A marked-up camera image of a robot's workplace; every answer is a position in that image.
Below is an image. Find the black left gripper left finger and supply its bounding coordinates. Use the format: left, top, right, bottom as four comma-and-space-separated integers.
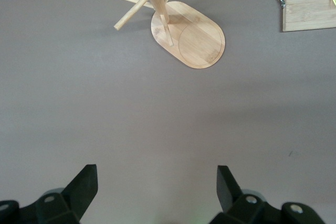
0, 164, 99, 224

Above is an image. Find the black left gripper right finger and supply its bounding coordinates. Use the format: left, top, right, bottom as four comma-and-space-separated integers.
209, 165, 325, 224

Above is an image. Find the wooden mug tree stand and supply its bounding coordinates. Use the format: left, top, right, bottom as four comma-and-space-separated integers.
113, 0, 226, 70

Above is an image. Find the bamboo cutting board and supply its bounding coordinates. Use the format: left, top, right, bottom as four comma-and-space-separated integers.
275, 0, 336, 33

